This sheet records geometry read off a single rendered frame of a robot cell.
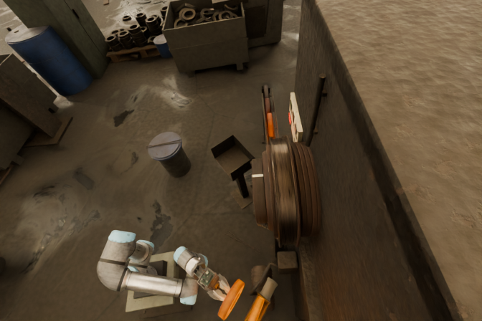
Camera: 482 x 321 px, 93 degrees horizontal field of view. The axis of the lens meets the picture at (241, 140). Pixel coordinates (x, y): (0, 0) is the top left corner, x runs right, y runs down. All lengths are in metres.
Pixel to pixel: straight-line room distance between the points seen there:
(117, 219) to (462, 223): 2.51
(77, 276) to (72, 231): 0.44
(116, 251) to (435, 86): 1.28
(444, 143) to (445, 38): 0.29
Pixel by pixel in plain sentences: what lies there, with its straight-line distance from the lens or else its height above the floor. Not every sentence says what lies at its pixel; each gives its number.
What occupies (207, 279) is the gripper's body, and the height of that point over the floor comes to 0.97.
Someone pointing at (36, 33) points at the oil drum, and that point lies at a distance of 4.05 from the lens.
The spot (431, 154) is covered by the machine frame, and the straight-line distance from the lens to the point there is 0.44.
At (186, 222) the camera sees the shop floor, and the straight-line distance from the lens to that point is 2.30.
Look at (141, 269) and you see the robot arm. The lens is 1.72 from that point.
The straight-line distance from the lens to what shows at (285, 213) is 0.85.
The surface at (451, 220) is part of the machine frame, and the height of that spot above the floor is 1.76.
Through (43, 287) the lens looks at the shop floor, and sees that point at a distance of 2.85.
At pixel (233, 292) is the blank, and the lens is 1.11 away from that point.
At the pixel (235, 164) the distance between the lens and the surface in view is 1.72.
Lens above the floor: 2.07
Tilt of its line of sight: 53 degrees down
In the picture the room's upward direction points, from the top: 12 degrees counter-clockwise
